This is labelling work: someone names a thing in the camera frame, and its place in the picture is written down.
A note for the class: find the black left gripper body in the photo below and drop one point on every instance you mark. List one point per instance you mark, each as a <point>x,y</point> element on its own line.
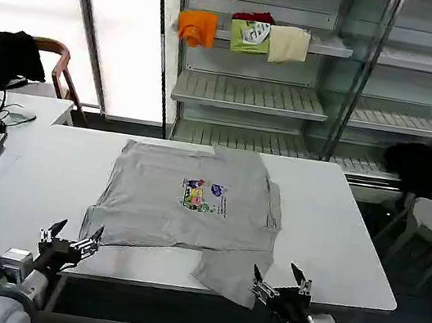
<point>57,254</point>

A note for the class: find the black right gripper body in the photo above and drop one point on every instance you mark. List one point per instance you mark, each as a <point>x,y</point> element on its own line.
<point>290,304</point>

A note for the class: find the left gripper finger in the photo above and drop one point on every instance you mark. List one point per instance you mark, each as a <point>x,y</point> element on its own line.
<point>50,234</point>
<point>86,245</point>

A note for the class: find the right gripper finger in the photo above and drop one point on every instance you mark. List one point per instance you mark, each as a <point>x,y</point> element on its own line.
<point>261,291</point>
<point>300,281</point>

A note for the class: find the grey printed t-shirt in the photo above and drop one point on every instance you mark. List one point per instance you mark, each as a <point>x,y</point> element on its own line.
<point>159,202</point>

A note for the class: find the brown wooden chair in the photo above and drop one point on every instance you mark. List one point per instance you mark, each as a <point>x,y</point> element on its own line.
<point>63,61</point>

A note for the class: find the black garment on chair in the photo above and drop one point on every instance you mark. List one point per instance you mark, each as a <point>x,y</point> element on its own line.
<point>10,52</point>

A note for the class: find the metal shelf rack with clothes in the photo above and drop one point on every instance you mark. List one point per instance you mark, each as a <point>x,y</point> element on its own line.
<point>252,93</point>

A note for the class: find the grey window frame post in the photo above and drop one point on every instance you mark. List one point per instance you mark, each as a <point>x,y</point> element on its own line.
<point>91,28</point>

